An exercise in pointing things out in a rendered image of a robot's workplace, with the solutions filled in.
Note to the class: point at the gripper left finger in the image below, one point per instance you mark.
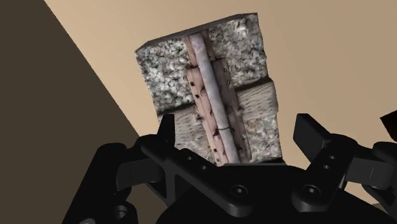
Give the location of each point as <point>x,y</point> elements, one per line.
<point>186,169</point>

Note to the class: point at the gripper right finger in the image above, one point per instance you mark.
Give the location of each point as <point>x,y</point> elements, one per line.
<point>322,173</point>

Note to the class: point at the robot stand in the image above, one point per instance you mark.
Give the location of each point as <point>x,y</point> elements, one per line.
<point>170,71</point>

